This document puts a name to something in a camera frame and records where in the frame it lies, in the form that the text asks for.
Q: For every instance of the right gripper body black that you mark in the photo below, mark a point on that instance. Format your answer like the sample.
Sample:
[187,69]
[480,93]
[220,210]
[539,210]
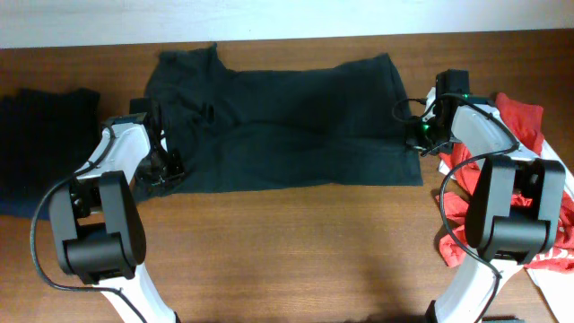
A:
[430,135]

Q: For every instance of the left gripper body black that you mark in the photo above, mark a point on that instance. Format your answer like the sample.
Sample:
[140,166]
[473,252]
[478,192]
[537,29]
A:
[162,166]

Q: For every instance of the black Nike t-shirt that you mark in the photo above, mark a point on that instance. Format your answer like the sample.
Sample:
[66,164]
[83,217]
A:
[259,130]

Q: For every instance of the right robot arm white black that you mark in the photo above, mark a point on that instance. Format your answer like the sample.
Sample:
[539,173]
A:
[513,214]

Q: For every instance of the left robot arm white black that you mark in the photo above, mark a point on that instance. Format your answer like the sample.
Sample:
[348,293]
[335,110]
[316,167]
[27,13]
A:
[98,233]

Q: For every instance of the folded dark navy clothes stack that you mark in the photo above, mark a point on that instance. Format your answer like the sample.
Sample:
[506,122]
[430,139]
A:
[44,138]

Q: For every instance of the red t-shirt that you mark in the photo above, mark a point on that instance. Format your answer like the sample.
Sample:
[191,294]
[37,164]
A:
[525,122]

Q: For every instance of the white t-shirt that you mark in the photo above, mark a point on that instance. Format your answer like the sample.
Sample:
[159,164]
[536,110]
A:
[554,286]

